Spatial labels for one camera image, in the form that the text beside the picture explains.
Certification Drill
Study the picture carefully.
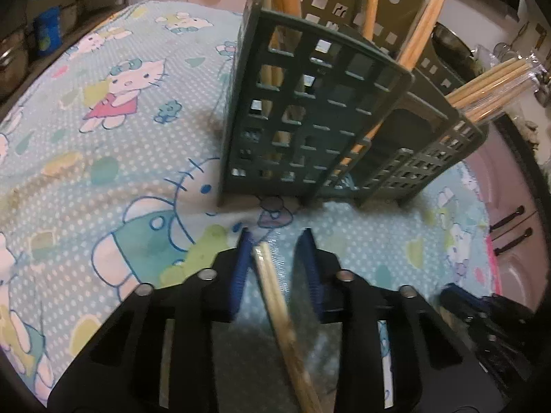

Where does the printed cartoon blanket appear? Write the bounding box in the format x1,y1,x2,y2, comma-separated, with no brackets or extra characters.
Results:
0,0,504,413

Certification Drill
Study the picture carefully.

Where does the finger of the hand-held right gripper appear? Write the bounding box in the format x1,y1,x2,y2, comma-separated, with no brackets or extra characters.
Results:
440,283,496,317

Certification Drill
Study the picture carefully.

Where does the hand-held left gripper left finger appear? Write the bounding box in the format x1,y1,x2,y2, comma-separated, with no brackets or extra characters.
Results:
46,228,256,413

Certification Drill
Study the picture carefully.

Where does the steel cooking pot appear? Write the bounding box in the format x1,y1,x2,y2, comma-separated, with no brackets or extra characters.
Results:
432,23,476,74

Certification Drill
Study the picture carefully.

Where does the blue bag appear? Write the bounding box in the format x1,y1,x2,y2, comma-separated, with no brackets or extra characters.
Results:
33,6,61,56

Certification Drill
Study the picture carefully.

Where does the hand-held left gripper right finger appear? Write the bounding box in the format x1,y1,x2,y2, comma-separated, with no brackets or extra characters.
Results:
294,228,508,413

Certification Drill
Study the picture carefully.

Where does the metal pot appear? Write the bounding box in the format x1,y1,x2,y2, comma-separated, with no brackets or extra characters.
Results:
0,30,31,99

